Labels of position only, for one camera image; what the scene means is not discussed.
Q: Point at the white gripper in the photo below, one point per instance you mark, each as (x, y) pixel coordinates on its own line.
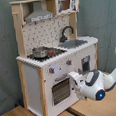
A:
(92, 88)

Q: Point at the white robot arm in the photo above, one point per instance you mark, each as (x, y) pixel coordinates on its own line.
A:
(109, 81)

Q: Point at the wooden toy kitchen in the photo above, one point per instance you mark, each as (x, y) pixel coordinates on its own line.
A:
(36, 81)

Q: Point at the right red stove knob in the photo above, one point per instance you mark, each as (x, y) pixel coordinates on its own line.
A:
(69, 62)

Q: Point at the red stove knob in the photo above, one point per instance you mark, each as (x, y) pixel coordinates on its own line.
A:
(69, 62)
(51, 70)

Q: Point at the toy oven door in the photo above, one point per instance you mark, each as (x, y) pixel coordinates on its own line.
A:
(61, 91)

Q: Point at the small grey cabinet door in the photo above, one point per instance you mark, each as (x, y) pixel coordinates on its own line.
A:
(85, 64)

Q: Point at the left red stove knob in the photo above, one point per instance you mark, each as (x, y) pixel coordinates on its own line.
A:
(51, 70)

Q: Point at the grey toy sink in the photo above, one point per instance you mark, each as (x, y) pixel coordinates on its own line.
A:
(72, 44)

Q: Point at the black toy stovetop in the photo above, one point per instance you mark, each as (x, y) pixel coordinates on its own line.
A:
(51, 52)

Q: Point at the black toy faucet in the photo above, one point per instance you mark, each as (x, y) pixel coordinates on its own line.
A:
(66, 33)

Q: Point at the metal pot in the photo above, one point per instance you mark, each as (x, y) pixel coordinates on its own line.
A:
(42, 51)

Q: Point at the grey range hood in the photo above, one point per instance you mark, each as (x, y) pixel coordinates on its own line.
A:
(38, 14)

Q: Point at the toy microwave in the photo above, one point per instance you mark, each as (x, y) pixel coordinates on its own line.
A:
(66, 6)

